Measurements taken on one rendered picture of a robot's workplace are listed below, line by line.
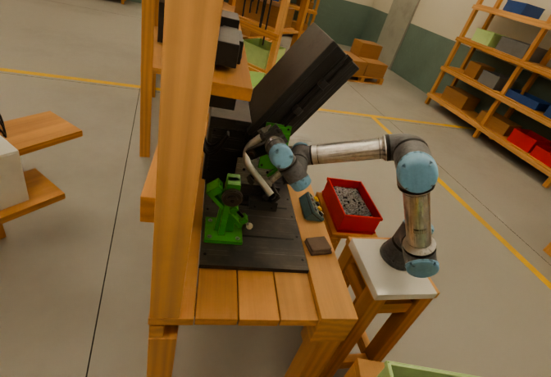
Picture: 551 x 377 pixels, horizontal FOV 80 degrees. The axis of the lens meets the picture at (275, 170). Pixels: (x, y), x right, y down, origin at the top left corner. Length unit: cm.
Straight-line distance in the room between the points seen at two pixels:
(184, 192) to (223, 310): 53
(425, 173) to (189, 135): 71
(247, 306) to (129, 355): 102
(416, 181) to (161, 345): 98
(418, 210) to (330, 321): 48
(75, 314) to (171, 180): 159
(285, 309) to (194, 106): 81
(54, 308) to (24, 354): 25
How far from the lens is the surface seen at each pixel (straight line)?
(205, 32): 61
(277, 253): 134
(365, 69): 773
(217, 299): 119
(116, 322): 218
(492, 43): 741
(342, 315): 126
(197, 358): 207
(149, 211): 94
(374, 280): 145
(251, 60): 416
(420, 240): 129
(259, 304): 121
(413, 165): 106
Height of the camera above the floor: 186
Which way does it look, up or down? 32 degrees down
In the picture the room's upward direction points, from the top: 16 degrees clockwise
